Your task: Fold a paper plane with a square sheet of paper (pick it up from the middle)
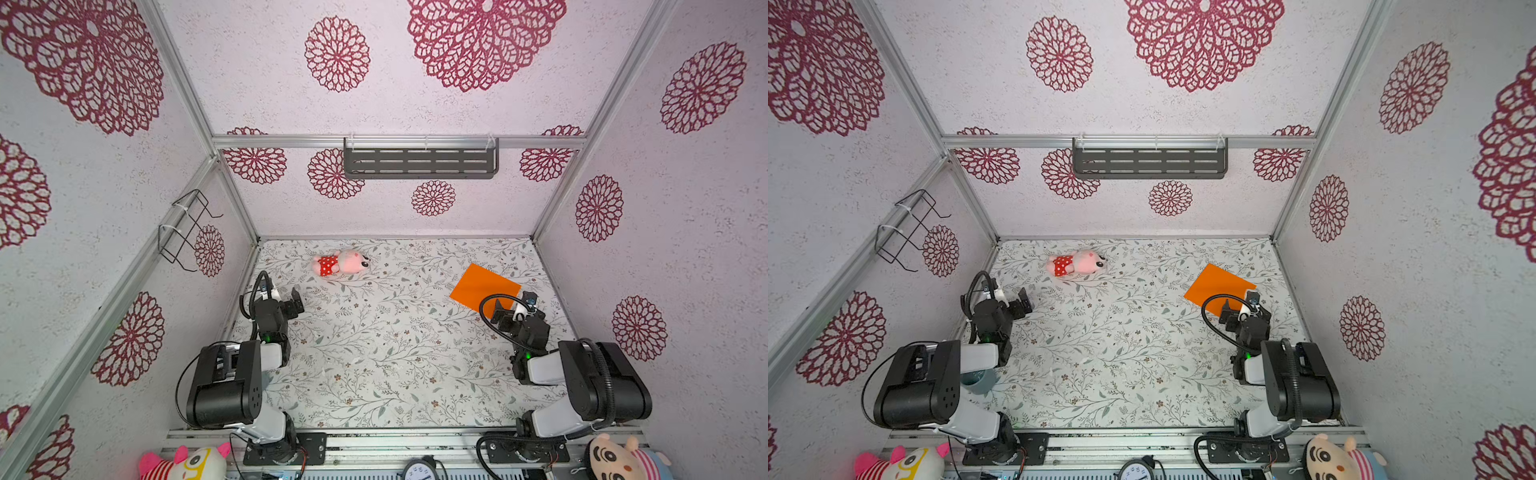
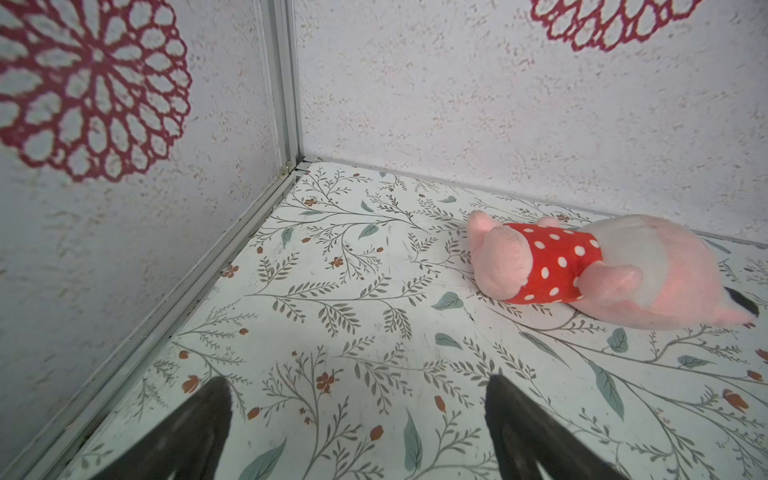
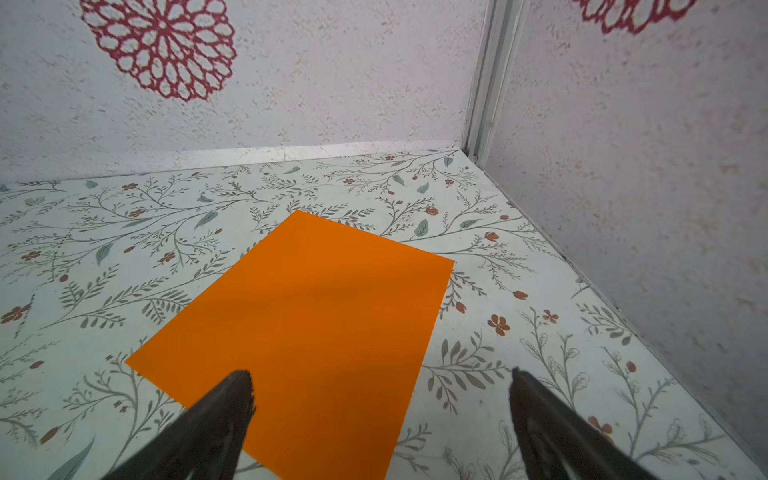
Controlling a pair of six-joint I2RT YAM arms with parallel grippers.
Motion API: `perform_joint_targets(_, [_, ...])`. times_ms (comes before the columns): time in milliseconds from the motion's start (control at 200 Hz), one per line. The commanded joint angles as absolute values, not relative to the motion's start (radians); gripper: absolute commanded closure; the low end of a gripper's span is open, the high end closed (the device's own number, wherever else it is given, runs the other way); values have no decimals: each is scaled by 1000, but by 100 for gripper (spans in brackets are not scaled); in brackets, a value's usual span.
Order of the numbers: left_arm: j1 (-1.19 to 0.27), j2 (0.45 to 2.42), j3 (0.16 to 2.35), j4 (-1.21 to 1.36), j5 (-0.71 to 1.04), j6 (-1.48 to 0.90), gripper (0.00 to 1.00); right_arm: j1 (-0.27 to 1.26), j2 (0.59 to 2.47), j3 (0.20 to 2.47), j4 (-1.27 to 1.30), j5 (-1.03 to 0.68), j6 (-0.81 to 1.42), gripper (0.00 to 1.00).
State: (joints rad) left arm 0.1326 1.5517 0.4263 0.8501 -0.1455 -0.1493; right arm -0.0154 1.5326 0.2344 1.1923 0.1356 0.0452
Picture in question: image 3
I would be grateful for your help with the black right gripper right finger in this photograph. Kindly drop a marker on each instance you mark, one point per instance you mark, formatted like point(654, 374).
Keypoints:
point(556, 443)

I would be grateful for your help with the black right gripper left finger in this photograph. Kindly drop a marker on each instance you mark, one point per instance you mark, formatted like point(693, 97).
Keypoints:
point(205, 442)

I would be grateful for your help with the orange square paper sheet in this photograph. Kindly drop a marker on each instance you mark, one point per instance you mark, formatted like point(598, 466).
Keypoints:
point(332, 324)

